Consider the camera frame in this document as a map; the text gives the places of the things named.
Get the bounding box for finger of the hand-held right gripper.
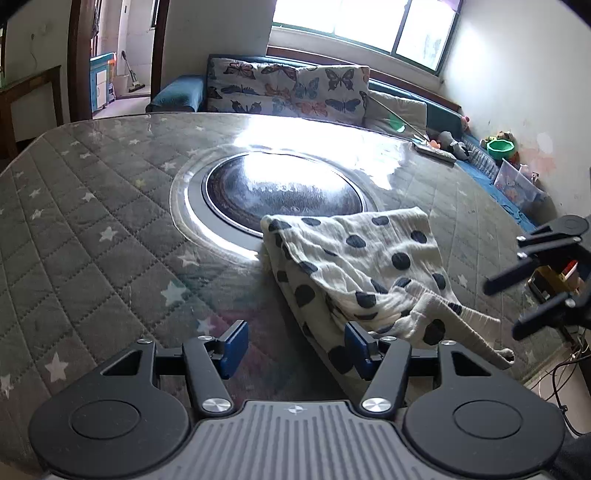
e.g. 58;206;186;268
512;292;586;341
483;235;583;296

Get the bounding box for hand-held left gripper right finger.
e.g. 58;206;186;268
345;322;497;421

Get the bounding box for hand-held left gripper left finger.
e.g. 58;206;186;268
99;320;250;420

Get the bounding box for white polka dot pants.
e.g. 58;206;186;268
261;207;515;376

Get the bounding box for yellow box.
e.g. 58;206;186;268
527;261;580;298

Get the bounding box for clear plastic storage box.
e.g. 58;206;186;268
494;160;548;214

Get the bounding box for green plastic bowl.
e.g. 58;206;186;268
486;140;517;160

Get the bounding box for brown plush toy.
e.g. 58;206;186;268
481;131;519;149

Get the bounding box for grey plush toy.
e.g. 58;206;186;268
436;131;472;161

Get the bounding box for round black hot plate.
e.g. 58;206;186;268
187;150;377;252

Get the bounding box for beige cushion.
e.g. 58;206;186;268
364;91;428;136

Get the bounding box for thin stick with green tip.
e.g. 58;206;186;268
368;92;431;142

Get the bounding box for square butterfly print cushion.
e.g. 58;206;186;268
295;65;371;126

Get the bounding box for blue sofa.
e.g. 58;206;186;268
145;54;539;232

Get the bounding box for wide butterfly print cushion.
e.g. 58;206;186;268
206;54;302;114

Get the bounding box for window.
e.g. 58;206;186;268
271;0;464;73

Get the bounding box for upright mop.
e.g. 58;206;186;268
120;50;145;94

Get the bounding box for blue toy cabinet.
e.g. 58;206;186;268
89;52;116;114

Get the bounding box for black cables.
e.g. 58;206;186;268
526;323;591;437

